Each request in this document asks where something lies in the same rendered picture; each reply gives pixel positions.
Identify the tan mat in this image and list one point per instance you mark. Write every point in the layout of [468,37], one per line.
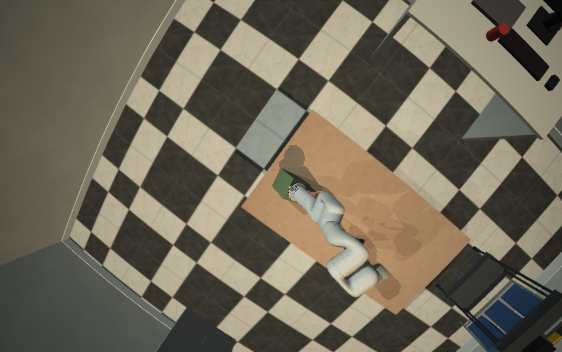
[345,224]

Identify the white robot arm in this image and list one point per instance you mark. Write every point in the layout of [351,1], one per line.
[327,212]

